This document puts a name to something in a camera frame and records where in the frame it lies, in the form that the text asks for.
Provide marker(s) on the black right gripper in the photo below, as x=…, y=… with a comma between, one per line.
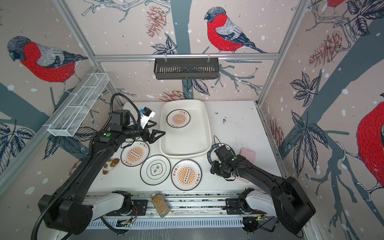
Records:
x=214, y=167

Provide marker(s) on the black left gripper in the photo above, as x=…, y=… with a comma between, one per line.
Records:
x=152, y=138

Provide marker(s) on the large green rim plate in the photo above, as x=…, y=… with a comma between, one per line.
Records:
x=211, y=155

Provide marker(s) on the orange sunburst plate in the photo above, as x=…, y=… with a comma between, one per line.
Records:
x=135, y=154
x=186, y=175
x=178, y=118

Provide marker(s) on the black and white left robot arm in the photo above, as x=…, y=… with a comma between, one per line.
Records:
x=64, y=210

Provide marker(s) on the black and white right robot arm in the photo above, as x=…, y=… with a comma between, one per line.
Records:
x=283, y=198

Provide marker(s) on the white plastic bin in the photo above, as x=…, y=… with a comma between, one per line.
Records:
x=191, y=141

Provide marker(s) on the front white black-line plate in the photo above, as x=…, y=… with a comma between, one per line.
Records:
x=155, y=170

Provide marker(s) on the brown white plush toy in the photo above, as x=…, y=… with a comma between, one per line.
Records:
x=110, y=165

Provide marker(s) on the glass jar of grains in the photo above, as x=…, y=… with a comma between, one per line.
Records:
x=160, y=205

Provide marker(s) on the small circuit board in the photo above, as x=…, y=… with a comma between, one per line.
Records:
x=124, y=223

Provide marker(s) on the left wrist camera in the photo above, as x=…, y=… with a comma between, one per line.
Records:
x=146, y=115

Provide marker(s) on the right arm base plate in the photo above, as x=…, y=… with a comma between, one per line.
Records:
x=232, y=207

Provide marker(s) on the black hanging wire basket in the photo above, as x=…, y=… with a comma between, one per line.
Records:
x=186, y=69

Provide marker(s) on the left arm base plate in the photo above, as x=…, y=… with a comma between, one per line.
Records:
x=139, y=208

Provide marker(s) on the white mesh wall shelf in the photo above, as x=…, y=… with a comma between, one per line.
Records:
x=81, y=102

